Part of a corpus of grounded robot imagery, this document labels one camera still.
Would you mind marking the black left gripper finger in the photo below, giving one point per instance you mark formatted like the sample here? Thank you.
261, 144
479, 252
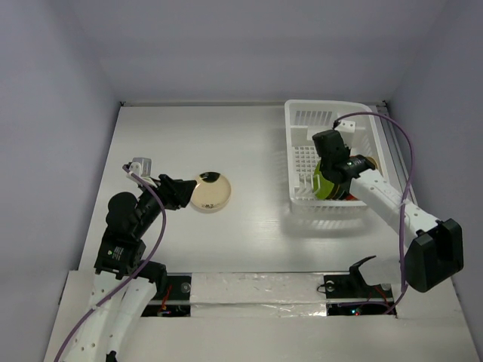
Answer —
180, 183
184, 195

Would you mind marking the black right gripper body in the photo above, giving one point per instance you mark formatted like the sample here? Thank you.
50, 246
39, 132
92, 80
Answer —
333, 175

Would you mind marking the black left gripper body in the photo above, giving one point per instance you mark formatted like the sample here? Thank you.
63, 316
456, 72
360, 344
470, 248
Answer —
152, 207

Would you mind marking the cream plate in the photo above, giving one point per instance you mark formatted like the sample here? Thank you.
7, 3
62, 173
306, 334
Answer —
212, 192

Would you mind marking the lime green plate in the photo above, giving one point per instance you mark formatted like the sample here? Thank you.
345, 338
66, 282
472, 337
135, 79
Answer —
322, 188

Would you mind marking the white plastic dish rack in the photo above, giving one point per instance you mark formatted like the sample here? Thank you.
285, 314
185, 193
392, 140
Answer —
309, 192

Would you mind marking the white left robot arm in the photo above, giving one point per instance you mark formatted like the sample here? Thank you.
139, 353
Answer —
125, 277

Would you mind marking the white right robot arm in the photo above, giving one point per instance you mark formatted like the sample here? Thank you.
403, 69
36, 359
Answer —
431, 250

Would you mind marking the silver foil base strip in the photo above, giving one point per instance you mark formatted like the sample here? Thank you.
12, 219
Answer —
257, 295

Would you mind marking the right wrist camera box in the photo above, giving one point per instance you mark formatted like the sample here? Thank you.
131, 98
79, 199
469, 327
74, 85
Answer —
346, 127

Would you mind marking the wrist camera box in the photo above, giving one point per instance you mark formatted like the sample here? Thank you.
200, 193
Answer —
141, 167
346, 127

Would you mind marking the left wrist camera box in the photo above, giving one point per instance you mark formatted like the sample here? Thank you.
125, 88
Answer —
141, 167

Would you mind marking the aluminium side rail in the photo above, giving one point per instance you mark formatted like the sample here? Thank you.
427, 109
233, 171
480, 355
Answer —
391, 134

